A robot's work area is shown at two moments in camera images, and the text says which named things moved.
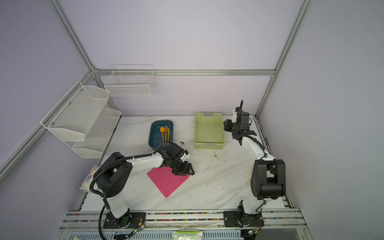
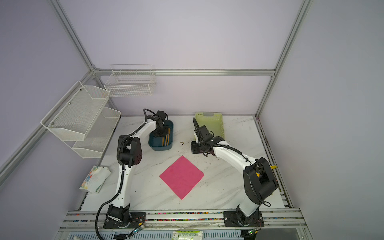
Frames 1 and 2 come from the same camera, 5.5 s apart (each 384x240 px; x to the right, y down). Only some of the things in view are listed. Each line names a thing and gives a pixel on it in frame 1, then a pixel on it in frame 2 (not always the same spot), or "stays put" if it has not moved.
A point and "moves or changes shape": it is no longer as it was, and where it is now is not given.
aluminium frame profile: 95,71 stays put
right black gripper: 227,124 -> 193,150
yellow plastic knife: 169,130 stays put
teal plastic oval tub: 155,138 stays put
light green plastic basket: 209,132 stays put
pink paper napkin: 167,182 moves or changes shape
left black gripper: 186,169 -> 166,132
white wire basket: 131,80 stays put
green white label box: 187,235 stays put
